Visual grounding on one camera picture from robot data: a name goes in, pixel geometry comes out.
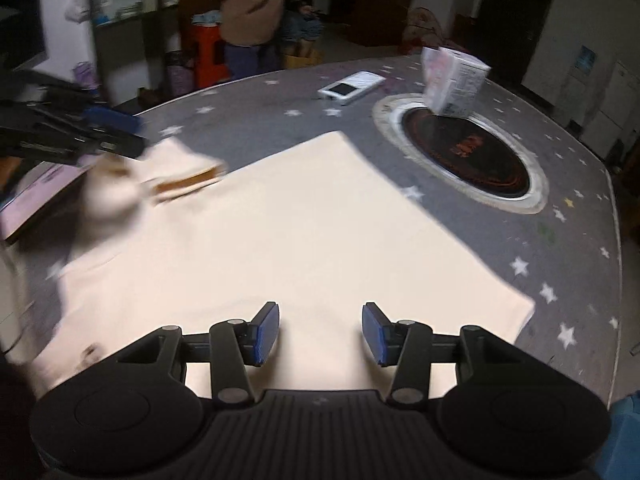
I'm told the white plastic bag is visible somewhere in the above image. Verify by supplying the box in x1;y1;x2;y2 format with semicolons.
64;0;95;25

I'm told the glass-door cabinet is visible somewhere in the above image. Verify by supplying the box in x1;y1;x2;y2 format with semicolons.
89;0;182;98

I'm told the white printed carton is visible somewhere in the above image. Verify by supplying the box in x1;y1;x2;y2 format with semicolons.
421;46;492;119

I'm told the blue object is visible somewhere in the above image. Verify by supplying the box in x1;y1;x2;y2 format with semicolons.
606;394;640;480

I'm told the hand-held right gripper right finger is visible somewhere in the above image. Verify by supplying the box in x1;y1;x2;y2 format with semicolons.
362;302;524;407

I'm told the dark door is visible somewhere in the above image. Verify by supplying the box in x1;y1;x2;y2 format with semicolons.
477;0;557;92

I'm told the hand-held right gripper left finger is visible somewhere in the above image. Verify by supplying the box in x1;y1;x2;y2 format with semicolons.
116;301;281;407

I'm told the blue wall sign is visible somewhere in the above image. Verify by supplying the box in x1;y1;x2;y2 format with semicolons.
574;45;597;75

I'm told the patterned waste bin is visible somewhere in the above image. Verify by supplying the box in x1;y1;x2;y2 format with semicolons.
165;50;195;96

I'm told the white flat device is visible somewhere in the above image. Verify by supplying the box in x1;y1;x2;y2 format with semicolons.
317;71;386;108

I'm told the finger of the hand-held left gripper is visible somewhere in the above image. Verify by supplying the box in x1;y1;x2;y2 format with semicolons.
20;122;147;167
22;72;142;132

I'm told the pink padded bundle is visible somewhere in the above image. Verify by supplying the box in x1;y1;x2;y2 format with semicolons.
401;7;457;57

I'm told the dark screen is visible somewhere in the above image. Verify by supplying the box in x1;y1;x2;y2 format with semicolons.
0;0;47;72

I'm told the grey star-printed tablecloth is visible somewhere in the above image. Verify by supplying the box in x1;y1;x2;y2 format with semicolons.
0;52;625;413

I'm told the white cabinet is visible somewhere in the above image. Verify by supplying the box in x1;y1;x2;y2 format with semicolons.
589;60;640;162

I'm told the red plastic stool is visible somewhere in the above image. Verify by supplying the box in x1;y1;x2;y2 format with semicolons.
187;22;235;89

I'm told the cardboard box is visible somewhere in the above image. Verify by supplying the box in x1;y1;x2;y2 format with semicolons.
281;42;324;70

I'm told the pink flat board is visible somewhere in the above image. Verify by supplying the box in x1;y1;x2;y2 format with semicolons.
0;162;90;247

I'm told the cream sweatshirt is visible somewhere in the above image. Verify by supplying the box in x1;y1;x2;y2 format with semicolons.
30;130;537;397

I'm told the round black induction hob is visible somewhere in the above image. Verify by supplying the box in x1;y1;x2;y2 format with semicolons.
372;92;551;216

